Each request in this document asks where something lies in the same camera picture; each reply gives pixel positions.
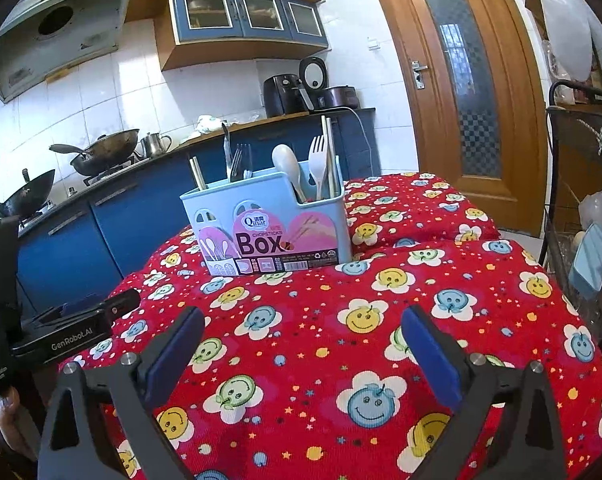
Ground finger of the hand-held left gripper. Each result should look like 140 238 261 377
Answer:
31 299 104 325
100 288 142 320

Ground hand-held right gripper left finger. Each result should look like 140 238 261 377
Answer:
37 305 206 480

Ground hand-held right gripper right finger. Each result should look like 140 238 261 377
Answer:
401 304 566 480

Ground light blue utensil holder box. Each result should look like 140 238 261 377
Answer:
179 156 354 277

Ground metal knife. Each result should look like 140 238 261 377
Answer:
222 122 233 183

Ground cream plastic spoon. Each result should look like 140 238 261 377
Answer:
272 144 308 204

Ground cream plastic fork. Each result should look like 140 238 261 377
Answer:
308 135 330 202

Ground person's left hand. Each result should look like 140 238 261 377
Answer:
0 386 38 462

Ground blue kitchen base cabinets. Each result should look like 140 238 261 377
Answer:
0 107 382 331

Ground black wok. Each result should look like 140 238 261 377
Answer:
0 169 56 218

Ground gas stove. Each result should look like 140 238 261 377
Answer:
18 156 152 233

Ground red smiley printed tablecloth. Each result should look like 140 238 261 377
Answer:
71 172 602 480

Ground brown wok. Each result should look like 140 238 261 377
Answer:
70 129 141 176

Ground metal kettle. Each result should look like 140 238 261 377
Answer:
140 132 173 158

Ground light blue plastic container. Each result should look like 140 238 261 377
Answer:
568 222 602 301

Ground white cloth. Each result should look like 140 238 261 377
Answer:
196 115 225 136

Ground wooden door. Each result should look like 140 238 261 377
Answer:
363 0 549 238

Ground clear plastic bag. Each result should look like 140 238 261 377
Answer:
578 187 602 233

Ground black metal rack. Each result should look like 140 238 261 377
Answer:
543 79 602 356

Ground black air fryer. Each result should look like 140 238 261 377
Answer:
262 74 307 118

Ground grey range hood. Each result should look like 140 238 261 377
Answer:
0 0 134 105

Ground dark rice cooker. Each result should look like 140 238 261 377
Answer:
299 57 359 112

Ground white hanging plastic bag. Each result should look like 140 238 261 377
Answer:
538 0 594 83

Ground white power cable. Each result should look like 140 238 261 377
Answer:
348 107 377 178

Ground blue glass-door wall cabinet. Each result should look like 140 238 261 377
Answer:
153 0 330 72

